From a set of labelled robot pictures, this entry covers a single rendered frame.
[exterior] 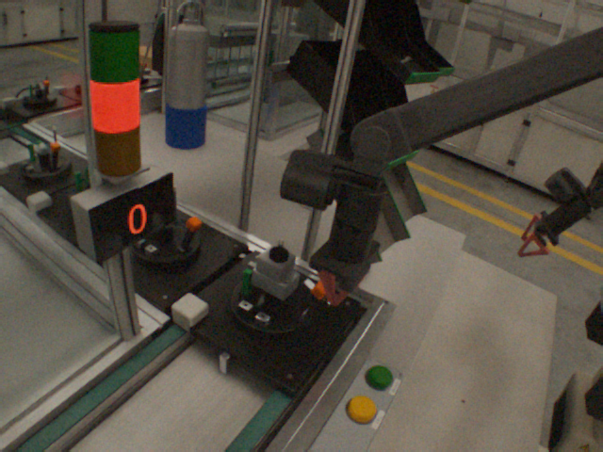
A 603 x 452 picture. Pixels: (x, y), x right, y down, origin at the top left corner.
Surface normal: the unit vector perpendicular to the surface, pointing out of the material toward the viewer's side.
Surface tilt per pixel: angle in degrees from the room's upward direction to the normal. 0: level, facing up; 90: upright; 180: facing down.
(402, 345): 0
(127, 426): 0
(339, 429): 0
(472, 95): 69
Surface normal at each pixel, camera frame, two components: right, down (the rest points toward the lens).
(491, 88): -0.28, 0.14
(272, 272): -0.50, 0.40
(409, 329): 0.15, -0.83
